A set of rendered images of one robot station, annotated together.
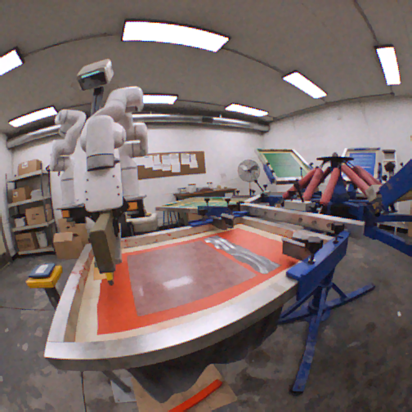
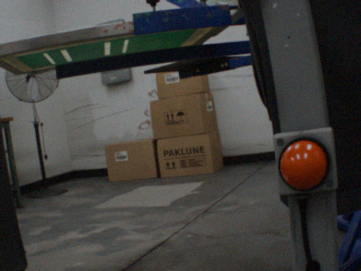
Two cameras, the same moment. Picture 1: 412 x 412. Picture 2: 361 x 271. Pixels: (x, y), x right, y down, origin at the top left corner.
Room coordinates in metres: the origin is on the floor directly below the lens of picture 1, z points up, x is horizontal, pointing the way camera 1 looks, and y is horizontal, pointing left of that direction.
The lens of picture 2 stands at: (0.12, 0.94, 0.70)
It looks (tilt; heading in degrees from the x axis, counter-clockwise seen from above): 3 degrees down; 318
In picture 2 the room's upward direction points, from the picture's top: 8 degrees counter-clockwise
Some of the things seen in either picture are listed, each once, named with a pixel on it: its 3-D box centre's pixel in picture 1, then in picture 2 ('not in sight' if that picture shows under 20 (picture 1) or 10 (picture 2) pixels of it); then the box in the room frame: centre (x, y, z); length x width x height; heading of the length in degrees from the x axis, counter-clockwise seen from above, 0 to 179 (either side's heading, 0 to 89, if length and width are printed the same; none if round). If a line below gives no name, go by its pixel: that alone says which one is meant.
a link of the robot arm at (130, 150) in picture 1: (129, 155); not in sight; (0.93, 0.40, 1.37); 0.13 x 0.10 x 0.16; 107
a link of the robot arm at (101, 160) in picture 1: (103, 162); not in sight; (0.39, 0.24, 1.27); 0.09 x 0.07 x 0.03; 116
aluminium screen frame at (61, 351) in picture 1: (199, 257); not in sight; (0.49, 0.03, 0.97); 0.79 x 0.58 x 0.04; 116
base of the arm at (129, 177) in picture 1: (130, 183); not in sight; (0.94, 0.41, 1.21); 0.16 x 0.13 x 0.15; 9
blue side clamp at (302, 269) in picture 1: (324, 260); not in sight; (0.35, -0.30, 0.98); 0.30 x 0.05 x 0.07; 116
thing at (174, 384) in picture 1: (221, 356); not in sight; (0.28, -0.01, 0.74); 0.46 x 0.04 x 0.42; 116
